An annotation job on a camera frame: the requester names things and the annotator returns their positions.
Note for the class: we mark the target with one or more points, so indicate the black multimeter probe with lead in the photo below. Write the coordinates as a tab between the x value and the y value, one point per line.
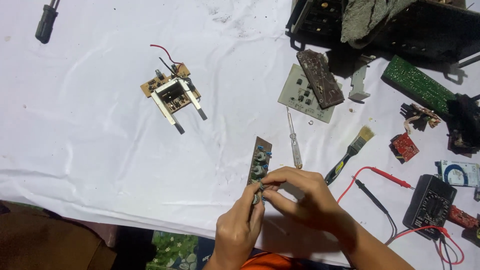
371	195

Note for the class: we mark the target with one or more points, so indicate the red board with components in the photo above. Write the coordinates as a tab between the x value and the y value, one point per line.
463	217

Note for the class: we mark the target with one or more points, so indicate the person's orange clothing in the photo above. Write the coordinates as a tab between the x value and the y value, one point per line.
268	262

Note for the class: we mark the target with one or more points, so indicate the long green circuit board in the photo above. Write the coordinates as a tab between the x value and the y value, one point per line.
416	82

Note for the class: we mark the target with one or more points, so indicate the black multimeter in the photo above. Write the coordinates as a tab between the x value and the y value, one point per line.
429	206

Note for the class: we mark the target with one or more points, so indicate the small red circuit board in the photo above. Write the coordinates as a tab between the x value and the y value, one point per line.
405	147

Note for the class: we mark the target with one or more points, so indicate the brown cushion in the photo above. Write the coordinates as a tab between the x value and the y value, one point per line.
45	240

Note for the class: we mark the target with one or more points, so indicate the circuit board with white bracket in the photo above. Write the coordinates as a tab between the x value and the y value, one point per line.
170	90

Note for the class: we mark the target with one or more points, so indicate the white and blue packet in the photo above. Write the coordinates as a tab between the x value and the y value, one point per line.
459	173

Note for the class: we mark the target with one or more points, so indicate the green floral cloth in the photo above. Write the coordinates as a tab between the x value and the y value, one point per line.
170	251

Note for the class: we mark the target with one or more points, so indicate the person's right hand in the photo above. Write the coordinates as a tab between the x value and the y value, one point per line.
315	202

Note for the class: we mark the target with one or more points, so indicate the beige circuit board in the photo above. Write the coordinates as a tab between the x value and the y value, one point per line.
296	95

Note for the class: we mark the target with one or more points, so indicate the grey rag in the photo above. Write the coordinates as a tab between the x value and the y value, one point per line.
367	18

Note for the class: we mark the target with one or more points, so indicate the grey metal bracket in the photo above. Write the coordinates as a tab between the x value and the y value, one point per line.
358	82

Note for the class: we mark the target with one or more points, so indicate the dark brown circuit board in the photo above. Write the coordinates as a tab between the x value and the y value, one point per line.
320	77

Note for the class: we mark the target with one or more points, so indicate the brown circuit board with knobs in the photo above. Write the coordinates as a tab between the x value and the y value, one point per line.
262	148

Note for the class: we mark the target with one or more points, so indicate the white tablecloth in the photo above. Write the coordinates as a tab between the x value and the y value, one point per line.
93	131

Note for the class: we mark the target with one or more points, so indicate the person's left hand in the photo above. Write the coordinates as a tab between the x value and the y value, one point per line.
234	232

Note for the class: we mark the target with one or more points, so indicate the red multimeter probe with lead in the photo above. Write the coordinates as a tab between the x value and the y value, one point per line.
390	178

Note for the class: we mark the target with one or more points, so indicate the black device chassis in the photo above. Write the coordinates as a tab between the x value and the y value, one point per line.
431	33

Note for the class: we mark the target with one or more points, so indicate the black dusty electronic part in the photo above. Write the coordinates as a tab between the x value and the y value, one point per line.
465	120

